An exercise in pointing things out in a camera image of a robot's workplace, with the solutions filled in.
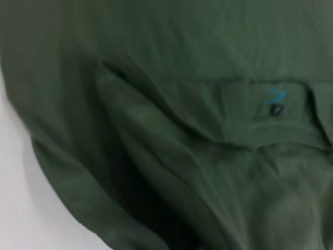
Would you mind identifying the dark green FREE t-shirt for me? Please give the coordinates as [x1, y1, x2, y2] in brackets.
[0, 0, 333, 250]

